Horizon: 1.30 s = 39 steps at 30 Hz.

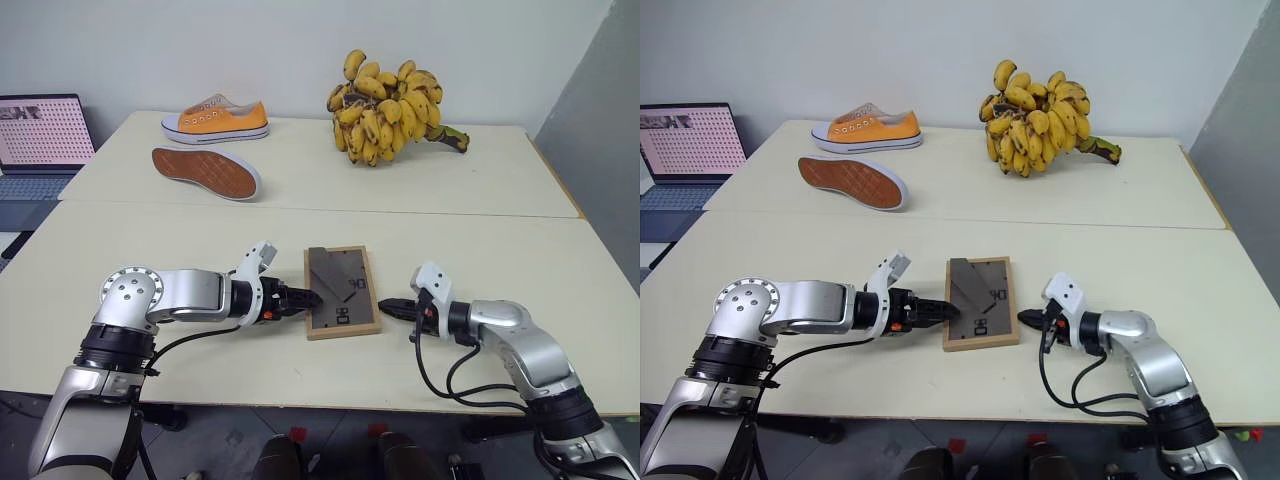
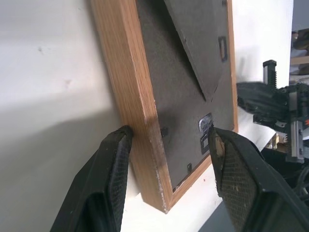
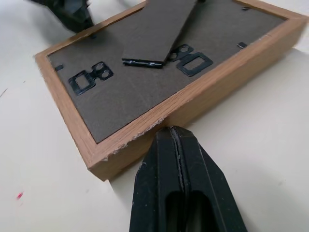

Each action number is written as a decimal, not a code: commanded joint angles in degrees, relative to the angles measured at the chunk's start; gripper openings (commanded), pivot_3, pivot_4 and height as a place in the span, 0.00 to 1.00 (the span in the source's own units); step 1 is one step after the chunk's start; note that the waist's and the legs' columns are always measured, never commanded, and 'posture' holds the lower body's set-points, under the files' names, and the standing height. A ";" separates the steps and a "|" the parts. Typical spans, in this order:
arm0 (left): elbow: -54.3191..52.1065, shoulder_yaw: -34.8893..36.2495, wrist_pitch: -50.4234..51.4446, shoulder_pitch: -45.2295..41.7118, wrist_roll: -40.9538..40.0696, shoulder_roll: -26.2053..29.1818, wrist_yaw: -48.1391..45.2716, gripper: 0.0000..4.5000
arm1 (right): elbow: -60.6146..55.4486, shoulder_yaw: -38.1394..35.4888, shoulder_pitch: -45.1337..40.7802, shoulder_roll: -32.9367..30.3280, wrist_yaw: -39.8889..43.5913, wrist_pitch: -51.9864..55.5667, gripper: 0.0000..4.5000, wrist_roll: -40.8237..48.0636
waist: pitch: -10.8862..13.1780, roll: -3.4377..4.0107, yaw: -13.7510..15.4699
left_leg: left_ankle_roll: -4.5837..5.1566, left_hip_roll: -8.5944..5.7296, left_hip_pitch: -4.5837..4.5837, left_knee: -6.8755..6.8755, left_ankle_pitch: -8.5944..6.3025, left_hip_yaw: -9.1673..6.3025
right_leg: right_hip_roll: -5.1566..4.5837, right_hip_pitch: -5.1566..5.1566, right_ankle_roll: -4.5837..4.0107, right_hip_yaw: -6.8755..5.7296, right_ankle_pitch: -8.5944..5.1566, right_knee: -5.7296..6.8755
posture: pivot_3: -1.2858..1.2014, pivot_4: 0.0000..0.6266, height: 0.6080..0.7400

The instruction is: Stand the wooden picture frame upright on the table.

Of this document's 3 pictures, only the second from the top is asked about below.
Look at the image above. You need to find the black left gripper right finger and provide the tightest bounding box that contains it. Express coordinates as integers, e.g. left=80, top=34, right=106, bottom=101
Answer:
left=208, top=125, right=309, bottom=232

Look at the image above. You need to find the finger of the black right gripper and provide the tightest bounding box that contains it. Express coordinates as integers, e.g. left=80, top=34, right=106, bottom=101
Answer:
left=237, top=81, right=291, bottom=122
left=262, top=59, right=278, bottom=87

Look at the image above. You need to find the black cable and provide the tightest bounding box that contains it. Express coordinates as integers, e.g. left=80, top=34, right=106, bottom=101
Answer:
left=286, top=165, right=309, bottom=203

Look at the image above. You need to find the wooden picture frame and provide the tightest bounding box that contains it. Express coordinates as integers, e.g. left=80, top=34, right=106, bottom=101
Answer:
left=90, top=0, right=239, bottom=215

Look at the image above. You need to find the wooden shelf with clutter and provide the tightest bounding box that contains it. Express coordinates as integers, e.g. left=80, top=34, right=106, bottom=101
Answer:
left=290, top=29, right=309, bottom=74

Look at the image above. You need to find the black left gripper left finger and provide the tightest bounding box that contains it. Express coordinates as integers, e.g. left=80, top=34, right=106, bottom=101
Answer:
left=49, top=125, right=134, bottom=232

